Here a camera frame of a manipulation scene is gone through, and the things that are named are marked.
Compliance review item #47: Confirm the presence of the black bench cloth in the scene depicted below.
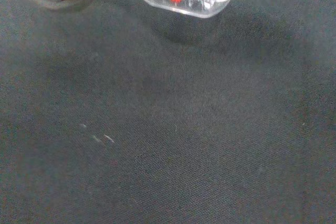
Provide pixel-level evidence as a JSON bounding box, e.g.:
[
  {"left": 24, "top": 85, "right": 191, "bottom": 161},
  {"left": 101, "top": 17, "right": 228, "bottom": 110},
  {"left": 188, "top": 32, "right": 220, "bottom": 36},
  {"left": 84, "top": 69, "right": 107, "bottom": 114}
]
[{"left": 0, "top": 0, "right": 336, "bottom": 224}]

